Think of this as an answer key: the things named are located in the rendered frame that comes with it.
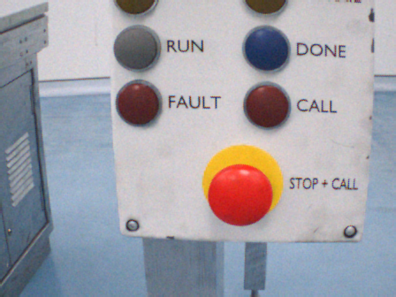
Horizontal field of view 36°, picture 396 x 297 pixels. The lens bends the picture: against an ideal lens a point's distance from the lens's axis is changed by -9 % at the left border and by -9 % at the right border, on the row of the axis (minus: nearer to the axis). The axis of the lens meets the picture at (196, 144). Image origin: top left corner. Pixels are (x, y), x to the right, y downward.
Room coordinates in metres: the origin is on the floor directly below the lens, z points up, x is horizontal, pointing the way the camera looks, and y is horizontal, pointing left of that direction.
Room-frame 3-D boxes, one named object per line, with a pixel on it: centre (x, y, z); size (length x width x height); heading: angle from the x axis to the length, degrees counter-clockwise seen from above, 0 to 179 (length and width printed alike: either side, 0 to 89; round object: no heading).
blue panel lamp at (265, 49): (0.39, -0.04, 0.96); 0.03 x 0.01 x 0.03; 81
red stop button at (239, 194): (0.39, -0.03, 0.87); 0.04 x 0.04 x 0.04; 81
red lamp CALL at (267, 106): (0.39, -0.04, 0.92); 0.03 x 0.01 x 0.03; 81
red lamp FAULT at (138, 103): (0.40, 0.04, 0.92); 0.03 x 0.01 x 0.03; 81
